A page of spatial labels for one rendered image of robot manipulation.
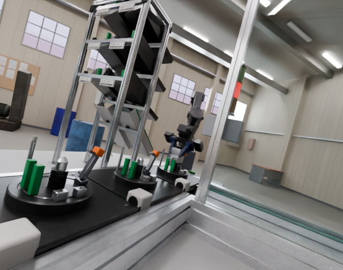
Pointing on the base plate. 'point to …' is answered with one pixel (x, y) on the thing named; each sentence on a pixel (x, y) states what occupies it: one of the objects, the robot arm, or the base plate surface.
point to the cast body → (176, 154)
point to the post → (226, 100)
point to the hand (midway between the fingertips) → (178, 149)
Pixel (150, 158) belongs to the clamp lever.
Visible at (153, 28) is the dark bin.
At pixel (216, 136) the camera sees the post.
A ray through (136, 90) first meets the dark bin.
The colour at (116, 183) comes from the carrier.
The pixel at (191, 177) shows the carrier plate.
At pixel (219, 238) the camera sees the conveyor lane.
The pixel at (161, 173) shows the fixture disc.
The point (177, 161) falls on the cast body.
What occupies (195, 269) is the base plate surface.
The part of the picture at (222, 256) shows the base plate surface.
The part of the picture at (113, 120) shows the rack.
